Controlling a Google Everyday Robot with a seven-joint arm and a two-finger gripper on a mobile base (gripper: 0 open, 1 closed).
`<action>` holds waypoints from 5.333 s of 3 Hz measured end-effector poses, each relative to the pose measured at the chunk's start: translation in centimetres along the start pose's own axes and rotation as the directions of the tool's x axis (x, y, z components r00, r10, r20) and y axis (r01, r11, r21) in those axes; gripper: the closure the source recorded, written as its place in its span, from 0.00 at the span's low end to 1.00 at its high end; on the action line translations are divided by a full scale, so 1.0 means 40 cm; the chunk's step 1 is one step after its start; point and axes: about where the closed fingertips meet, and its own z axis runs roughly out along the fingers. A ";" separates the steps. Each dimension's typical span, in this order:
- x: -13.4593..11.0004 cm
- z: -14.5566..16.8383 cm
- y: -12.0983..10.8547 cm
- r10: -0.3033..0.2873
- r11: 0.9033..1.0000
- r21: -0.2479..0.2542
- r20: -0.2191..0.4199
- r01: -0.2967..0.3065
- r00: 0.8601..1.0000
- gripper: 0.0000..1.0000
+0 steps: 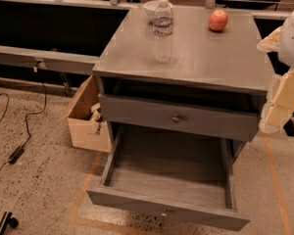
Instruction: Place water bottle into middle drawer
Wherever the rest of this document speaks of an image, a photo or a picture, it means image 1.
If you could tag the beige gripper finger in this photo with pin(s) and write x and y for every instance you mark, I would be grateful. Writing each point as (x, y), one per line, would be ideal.
(279, 107)
(271, 42)

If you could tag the clear plastic water bottle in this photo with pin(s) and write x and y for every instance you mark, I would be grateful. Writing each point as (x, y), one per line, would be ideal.
(163, 30)

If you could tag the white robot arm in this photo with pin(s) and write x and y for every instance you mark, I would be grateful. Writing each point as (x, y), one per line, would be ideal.
(286, 43)

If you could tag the grey top drawer with knob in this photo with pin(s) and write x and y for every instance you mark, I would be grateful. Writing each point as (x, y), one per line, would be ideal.
(189, 119)

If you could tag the grey wooden drawer cabinet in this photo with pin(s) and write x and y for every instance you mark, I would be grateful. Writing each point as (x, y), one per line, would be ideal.
(206, 69)

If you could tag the open grey middle drawer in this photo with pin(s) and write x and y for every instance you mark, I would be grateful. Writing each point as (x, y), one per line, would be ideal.
(171, 174)

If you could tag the red apple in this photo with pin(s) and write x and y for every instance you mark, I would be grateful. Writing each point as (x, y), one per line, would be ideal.
(218, 20)

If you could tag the white ceramic bowl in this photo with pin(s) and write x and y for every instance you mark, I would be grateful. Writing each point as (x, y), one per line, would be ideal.
(149, 9)

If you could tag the crumpled items in box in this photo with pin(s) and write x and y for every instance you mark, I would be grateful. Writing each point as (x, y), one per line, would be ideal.
(96, 115)

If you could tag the cardboard box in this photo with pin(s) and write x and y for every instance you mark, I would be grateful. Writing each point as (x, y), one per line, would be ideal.
(86, 133)

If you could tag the black caster wheel base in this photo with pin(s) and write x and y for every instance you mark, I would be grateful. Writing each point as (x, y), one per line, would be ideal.
(8, 220)

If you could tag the grey metal rail beam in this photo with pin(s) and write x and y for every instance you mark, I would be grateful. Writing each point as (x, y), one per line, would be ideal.
(47, 60)

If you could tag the black power adapter with cable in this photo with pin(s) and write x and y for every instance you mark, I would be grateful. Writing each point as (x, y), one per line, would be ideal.
(17, 153)

